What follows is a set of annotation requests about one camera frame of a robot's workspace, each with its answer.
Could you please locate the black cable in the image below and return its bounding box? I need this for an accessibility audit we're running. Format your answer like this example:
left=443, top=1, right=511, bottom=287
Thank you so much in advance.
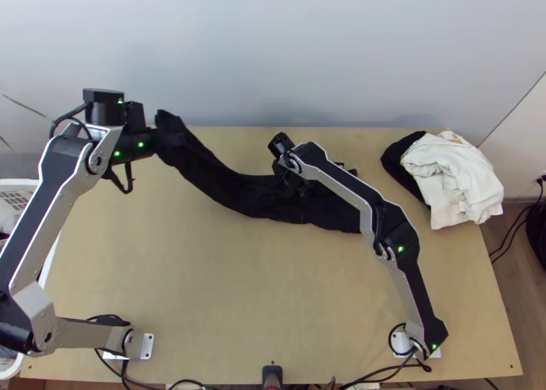
left=353, top=352, right=433, bottom=385
left=95, top=348, right=202, bottom=390
left=487, top=184, right=546, bottom=266

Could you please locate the pile of folded clothes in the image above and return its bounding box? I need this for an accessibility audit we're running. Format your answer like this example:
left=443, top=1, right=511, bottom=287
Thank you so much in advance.
left=379, top=128, right=504, bottom=232

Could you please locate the heap of clothes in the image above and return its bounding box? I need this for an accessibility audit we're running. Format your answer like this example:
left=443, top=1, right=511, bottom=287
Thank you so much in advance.
left=0, top=208, right=20, bottom=249

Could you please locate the white laundry basket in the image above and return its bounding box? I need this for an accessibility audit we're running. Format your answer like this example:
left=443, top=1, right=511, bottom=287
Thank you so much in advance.
left=0, top=178, right=36, bottom=380

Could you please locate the black t-shirt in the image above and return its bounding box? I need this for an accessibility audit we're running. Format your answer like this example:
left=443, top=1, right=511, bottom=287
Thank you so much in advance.
left=153, top=109, right=364, bottom=236

